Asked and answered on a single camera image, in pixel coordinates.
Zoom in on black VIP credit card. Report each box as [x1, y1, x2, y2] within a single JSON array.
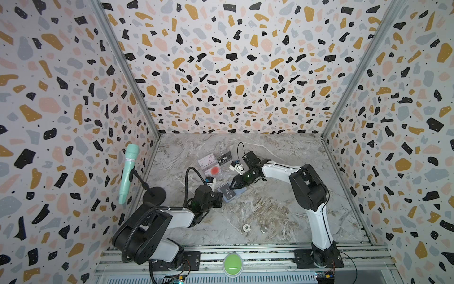
[[218, 184, 236, 203]]

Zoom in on red circle credit card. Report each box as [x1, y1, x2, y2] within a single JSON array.
[[209, 166, 221, 176]]

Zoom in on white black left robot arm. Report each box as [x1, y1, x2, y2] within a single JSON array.
[[113, 185, 223, 269]]

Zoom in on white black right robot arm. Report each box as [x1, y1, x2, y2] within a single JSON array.
[[229, 151, 340, 267]]

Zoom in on clear acrylic card box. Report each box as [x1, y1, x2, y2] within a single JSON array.
[[197, 151, 232, 177]]

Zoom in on black microphone stand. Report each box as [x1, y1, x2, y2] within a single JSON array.
[[129, 168, 167, 206]]

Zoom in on green push button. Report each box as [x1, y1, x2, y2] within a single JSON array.
[[222, 253, 244, 278]]

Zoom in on mint green microphone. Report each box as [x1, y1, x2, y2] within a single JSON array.
[[118, 144, 140, 204]]

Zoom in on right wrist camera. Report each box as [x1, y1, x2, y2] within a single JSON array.
[[229, 160, 245, 175]]

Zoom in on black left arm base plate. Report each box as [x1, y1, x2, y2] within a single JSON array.
[[151, 251, 201, 272]]

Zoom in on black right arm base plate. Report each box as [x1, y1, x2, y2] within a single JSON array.
[[293, 249, 344, 269]]

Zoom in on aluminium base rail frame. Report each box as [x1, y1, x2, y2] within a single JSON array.
[[95, 243, 403, 284]]

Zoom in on aluminium left corner post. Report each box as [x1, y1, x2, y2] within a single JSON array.
[[88, 0, 161, 139]]

